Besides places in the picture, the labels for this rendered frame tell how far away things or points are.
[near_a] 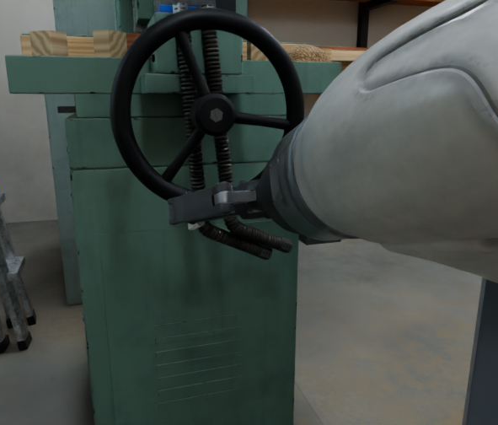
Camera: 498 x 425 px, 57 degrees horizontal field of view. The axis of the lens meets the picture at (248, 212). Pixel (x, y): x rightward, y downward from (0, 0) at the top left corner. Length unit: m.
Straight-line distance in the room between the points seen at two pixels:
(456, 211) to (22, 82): 0.76
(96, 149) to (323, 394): 0.95
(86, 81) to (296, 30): 2.87
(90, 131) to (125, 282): 0.29
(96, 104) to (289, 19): 2.86
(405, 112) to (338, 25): 3.59
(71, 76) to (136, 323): 0.47
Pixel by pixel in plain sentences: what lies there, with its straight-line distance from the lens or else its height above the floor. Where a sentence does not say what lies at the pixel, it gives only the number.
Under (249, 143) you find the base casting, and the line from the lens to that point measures 0.89.
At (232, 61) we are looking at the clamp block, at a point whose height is 0.89.
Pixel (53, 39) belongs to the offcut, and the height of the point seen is 0.93.
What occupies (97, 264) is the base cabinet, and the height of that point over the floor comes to 0.53.
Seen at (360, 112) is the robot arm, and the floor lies 0.83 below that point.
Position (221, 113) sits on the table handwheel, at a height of 0.81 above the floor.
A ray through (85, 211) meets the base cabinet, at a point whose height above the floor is 0.63.
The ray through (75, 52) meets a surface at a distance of 1.00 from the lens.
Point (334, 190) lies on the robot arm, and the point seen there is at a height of 0.79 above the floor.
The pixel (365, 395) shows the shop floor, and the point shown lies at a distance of 1.45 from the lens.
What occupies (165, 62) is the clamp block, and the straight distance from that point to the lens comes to 0.76.
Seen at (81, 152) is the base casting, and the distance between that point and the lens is 0.85.
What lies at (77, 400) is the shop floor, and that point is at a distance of 1.47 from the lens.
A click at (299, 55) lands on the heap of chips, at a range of 0.94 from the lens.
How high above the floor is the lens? 0.84
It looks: 14 degrees down
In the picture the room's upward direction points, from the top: straight up
